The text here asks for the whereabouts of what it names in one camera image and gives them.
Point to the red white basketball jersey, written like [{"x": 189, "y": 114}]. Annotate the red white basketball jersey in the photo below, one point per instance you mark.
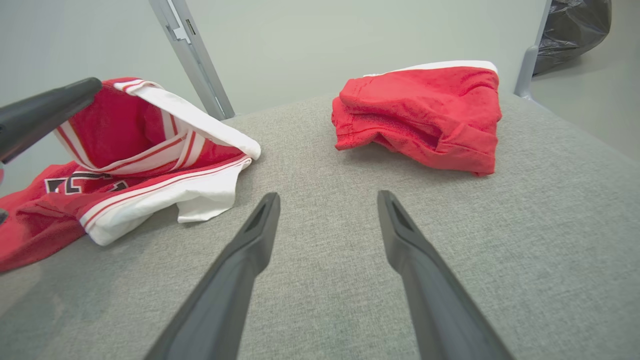
[{"x": 115, "y": 130}]

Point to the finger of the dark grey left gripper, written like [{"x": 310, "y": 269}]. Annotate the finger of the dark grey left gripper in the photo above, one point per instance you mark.
[{"x": 45, "y": 112}]

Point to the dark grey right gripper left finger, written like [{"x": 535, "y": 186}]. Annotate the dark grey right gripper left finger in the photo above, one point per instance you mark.
[{"x": 225, "y": 295}]

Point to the grey post with round foot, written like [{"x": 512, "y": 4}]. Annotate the grey post with round foot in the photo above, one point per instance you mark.
[{"x": 530, "y": 65}]

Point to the grey fabric sofa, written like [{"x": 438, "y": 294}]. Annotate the grey fabric sofa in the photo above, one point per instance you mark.
[{"x": 525, "y": 225}]

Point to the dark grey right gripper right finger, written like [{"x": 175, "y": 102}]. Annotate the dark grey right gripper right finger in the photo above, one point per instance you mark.
[{"x": 440, "y": 300}]

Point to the aluminium partition post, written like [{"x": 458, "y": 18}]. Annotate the aluminium partition post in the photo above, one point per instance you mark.
[{"x": 192, "y": 55}]

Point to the red shorts with white stripe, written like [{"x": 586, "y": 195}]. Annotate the red shorts with white stripe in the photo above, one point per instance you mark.
[{"x": 425, "y": 110}]

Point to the black plastic trash bag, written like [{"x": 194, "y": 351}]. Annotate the black plastic trash bag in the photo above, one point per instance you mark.
[{"x": 575, "y": 30}]

